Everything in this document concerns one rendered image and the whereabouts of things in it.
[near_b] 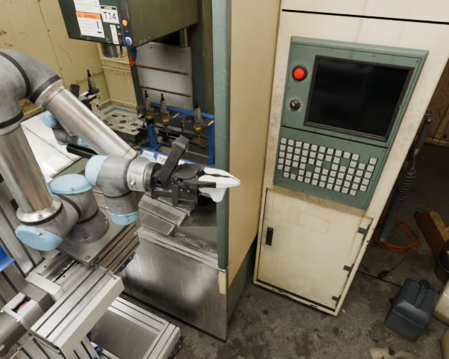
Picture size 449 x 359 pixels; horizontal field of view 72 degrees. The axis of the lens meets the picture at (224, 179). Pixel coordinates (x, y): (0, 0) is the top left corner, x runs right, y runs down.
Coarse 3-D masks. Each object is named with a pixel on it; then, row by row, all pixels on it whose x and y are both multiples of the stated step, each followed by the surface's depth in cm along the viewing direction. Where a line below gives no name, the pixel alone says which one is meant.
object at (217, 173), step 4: (208, 168) 72; (204, 172) 72; (208, 172) 71; (212, 172) 71; (216, 172) 71; (220, 172) 71; (224, 172) 71; (212, 176) 70; (216, 176) 71; (220, 176) 70; (224, 176) 70; (228, 176) 70; (232, 176) 69
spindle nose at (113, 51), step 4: (100, 44) 177; (104, 44) 175; (108, 44) 174; (100, 48) 180; (104, 48) 177; (108, 48) 176; (112, 48) 176; (116, 48) 176; (120, 48) 177; (124, 48) 179; (128, 48) 183; (104, 52) 178; (108, 52) 177; (112, 52) 177; (116, 52) 177; (120, 52) 178; (124, 52) 180; (128, 52) 184; (104, 56) 181; (108, 56) 179; (112, 56) 178; (116, 56) 179; (120, 56) 180; (124, 56) 182
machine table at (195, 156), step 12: (108, 120) 238; (156, 132) 223; (192, 132) 223; (72, 144) 212; (144, 144) 211; (168, 144) 211; (204, 144) 211; (84, 156) 210; (192, 156) 199; (204, 156) 201; (204, 192) 179
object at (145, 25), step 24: (72, 0) 152; (120, 0) 141; (144, 0) 149; (168, 0) 166; (192, 0) 186; (72, 24) 161; (120, 24) 148; (144, 24) 154; (168, 24) 171; (192, 24) 193
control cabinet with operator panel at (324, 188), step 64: (320, 0) 105; (384, 0) 98; (448, 0) 92; (320, 64) 115; (384, 64) 105; (320, 128) 127; (384, 128) 118; (320, 192) 145; (384, 192) 135; (256, 256) 200; (320, 256) 177
